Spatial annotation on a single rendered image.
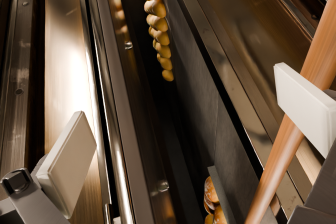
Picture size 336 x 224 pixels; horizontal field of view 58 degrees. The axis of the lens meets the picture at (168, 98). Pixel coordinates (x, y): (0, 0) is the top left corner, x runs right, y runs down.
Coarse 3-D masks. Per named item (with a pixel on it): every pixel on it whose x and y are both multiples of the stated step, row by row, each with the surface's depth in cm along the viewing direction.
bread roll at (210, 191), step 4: (208, 176) 108; (208, 180) 106; (204, 184) 106; (208, 184) 105; (212, 184) 104; (204, 188) 105; (208, 188) 104; (212, 188) 103; (208, 192) 104; (212, 192) 103; (208, 196) 104; (212, 196) 103; (216, 196) 102; (212, 200) 103; (216, 200) 102
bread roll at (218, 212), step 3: (219, 204) 101; (216, 207) 101; (219, 207) 100; (216, 210) 100; (219, 210) 99; (216, 213) 99; (219, 213) 98; (222, 213) 98; (216, 216) 98; (219, 216) 98; (222, 216) 97; (216, 219) 98; (219, 219) 97; (222, 219) 97; (216, 222) 98; (219, 222) 97; (222, 222) 96; (225, 222) 96
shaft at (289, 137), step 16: (320, 32) 25; (320, 48) 26; (304, 64) 29; (320, 64) 27; (320, 80) 28; (288, 128) 36; (288, 144) 38; (272, 160) 43; (288, 160) 41; (272, 176) 45; (256, 192) 54; (272, 192) 50; (256, 208) 57
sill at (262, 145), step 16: (192, 0) 89; (192, 16) 85; (192, 32) 88; (208, 32) 80; (208, 48) 77; (208, 64) 78; (224, 64) 73; (224, 80) 70; (224, 96) 71; (240, 96) 67; (240, 112) 64; (240, 128) 64; (256, 128) 62; (256, 144) 60; (272, 144) 59; (256, 160) 59; (288, 176) 55; (288, 192) 53; (272, 208) 57; (288, 208) 52
